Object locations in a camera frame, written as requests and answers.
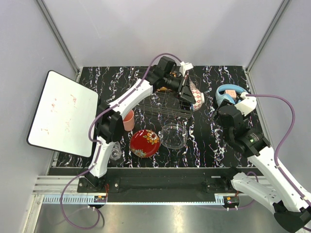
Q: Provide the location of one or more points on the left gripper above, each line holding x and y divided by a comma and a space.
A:
183, 91

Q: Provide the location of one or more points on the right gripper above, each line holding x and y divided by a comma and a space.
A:
245, 113

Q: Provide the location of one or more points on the beige patterned bowl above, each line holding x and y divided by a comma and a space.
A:
199, 97

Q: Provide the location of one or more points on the clear glass bowl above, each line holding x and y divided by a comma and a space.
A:
173, 136

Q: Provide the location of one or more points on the red floral plate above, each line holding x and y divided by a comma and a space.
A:
144, 143

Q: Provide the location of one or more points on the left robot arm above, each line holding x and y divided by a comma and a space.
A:
107, 128

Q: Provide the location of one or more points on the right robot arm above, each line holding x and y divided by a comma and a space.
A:
287, 199

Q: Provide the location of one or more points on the light blue headphones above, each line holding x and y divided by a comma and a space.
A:
221, 94

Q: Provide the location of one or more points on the pink cube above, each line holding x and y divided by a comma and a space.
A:
231, 93

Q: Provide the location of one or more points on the pink plastic cup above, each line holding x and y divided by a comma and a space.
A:
128, 121

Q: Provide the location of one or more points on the clear glass cup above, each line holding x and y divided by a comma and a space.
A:
116, 152

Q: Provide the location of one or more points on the white board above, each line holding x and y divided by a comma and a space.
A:
63, 116

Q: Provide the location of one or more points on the wire dish rack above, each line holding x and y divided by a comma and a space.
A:
165, 103

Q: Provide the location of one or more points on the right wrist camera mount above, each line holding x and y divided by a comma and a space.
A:
248, 102

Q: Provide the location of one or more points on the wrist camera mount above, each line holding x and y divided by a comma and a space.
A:
248, 102
184, 67

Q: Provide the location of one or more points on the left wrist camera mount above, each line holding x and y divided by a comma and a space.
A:
184, 67

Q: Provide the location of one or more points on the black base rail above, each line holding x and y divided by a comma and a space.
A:
161, 185

